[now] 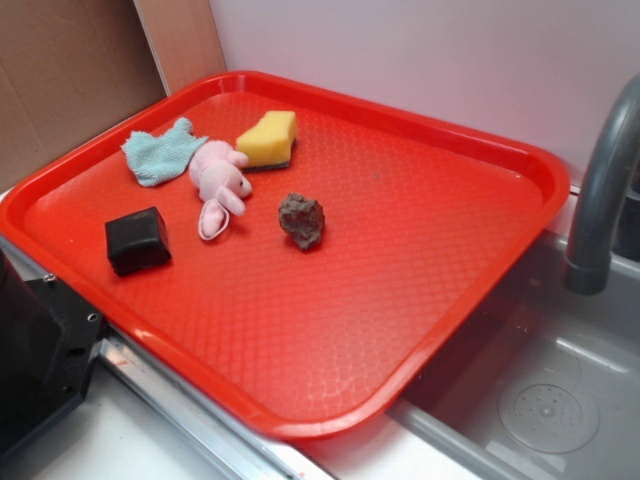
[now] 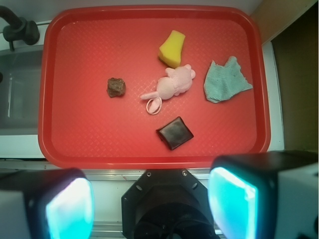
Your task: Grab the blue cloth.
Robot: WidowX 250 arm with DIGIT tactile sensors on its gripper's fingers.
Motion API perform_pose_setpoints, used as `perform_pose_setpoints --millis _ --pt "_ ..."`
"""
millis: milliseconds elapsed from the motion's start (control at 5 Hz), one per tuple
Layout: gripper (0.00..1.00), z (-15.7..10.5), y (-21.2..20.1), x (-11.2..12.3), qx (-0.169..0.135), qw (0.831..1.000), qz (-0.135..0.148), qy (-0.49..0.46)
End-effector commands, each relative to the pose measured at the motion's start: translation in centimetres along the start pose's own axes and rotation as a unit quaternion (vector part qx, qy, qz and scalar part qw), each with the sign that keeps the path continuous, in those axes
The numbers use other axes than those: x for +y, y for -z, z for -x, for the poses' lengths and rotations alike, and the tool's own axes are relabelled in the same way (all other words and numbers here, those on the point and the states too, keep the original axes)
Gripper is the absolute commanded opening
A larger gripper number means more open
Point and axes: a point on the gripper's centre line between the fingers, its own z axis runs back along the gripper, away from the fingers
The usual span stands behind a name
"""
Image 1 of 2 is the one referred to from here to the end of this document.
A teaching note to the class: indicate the light blue cloth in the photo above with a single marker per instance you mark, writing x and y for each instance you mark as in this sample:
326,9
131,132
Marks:
155,160

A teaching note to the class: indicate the brown rock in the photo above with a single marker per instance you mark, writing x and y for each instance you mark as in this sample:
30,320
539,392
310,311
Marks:
302,219

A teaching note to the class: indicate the red plastic tray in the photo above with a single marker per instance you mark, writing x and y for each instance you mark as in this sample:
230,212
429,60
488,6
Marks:
422,218

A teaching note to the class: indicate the yellow sponge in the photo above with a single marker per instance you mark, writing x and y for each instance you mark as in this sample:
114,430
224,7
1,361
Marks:
269,143

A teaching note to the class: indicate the pink plush bunny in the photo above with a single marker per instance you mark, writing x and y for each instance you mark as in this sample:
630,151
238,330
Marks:
216,172

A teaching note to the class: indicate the black box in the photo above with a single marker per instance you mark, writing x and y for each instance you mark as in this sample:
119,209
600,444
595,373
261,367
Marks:
137,241

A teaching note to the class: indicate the grey plastic sink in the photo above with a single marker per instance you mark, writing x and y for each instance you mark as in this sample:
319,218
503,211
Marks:
538,382

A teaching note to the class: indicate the grey faucet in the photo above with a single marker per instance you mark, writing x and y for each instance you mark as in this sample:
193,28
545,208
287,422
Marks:
606,219

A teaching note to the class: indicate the brown cardboard panel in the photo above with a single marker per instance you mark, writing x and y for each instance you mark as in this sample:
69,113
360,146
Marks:
70,70

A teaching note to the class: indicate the silver metal rail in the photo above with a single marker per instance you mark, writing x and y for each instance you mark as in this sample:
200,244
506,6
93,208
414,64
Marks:
139,422

